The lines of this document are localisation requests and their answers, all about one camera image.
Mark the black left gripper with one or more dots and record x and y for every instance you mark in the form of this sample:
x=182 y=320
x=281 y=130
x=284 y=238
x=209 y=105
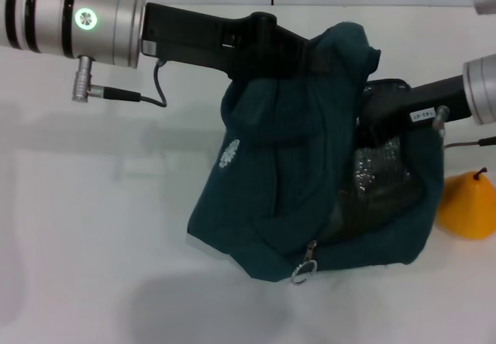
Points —
x=201 y=42

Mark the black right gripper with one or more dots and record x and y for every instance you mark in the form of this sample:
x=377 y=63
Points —
x=426 y=100

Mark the teal fabric lunch bag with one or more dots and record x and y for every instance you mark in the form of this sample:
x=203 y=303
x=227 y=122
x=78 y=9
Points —
x=302 y=166

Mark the orange pear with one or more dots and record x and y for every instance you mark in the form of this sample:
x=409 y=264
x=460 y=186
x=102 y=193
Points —
x=469 y=208

